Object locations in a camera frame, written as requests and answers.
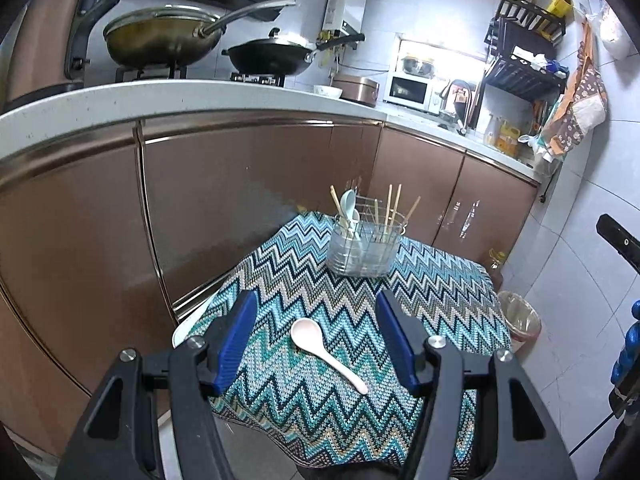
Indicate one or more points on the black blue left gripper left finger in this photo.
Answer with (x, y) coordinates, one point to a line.
(117, 437)

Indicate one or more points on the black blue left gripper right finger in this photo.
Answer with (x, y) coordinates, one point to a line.
(514, 436)

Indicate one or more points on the white ceramic spoon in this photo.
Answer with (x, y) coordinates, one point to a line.
(354, 224)
(348, 201)
(307, 336)

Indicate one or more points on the wooden chopstick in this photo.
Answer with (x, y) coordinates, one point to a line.
(342, 220)
(387, 212)
(395, 207)
(411, 211)

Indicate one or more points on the kitchen faucet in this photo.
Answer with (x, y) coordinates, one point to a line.
(462, 95)

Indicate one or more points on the waste bin with bag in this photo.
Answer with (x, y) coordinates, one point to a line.
(522, 321)

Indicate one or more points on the blue gloved hand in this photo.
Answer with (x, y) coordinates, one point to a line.
(625, 371)

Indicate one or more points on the oil bottle on floor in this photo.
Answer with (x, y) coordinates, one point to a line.
(496, 260)

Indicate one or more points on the zigzag patterned table cloth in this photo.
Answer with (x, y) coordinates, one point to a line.
(311, 412)

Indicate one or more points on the yellow oil bottle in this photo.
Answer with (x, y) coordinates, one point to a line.
(507, 139)

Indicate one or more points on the hanging patterned apron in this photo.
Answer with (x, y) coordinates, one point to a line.
(584, 104)

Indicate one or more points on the white microwave oven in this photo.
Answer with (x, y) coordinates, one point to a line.
(409, 91)

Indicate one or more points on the copper rice cooker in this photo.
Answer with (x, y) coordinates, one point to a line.
(360, 90)

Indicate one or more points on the gas stove top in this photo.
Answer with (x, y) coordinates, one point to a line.
(131, 74)

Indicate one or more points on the white bowl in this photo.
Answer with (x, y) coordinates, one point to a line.
(327, 91)

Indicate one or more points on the brass wok with glass lid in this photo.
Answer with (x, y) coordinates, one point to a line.
(172, 35)

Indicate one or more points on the black wok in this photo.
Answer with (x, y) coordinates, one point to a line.
(277, 55)

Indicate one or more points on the copper black thermos kettle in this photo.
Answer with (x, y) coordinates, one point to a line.
(49, 56)

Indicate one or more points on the white water heater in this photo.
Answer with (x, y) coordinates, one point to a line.
(344, 17)

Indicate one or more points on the wire utensil holder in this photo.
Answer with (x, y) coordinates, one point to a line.
(368, 257)

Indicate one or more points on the black wall rack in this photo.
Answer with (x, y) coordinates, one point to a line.
(521, 43)

